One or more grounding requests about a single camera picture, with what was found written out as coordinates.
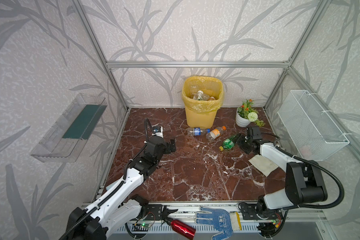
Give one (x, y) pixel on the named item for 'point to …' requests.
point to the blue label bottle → (198, 131)
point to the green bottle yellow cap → (227, 143)
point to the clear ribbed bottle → (200, 96)
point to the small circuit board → (140, 227)
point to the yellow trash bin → (202, 113)
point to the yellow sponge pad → (235, 218)
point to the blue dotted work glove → (220, 219)
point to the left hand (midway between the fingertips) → (169, 134)
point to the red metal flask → (181, 228)
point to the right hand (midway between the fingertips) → (235, 137)
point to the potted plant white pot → (246, 113)
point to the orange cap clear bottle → (215, 133)
